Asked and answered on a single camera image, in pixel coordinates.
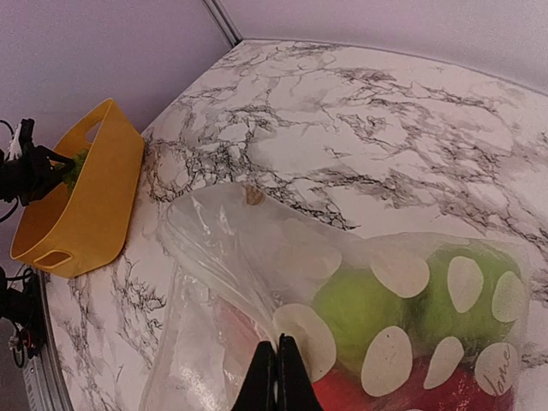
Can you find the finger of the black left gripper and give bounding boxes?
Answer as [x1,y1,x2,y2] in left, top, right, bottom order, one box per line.
[42,147,75,167]
[40,169,75,193]

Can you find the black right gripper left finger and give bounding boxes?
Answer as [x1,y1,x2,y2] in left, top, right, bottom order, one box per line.
[231,341,277,411]

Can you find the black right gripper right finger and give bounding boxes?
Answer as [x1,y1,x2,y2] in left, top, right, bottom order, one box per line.
[277,334,323,411]

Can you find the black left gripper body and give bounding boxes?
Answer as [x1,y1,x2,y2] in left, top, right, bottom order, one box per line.
[1,144,56,206]

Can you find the fake green apple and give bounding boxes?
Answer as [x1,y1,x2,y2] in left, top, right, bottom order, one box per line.
[312,268,406,376]
[414,243,521,355]

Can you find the clear polka dot zip bag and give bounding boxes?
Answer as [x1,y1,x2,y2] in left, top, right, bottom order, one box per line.
[140,184,529,410]

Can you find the fake green lettuce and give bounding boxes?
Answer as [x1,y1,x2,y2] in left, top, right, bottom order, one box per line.
[63,149,89,195]

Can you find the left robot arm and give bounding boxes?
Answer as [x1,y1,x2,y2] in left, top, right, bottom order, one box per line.
[1,142,75,368]

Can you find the fake red pepper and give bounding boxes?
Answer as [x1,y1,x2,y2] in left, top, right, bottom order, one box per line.
[313,360,515,410]

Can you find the yellow plastic basket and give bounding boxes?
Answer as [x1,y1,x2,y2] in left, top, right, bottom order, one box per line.
[10,98,145,278]

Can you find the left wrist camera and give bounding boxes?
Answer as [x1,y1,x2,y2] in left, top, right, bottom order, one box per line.
[8,119,35,161]

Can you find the left aluminium frame post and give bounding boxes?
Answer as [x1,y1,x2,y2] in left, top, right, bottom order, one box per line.
[202,0,243,48]

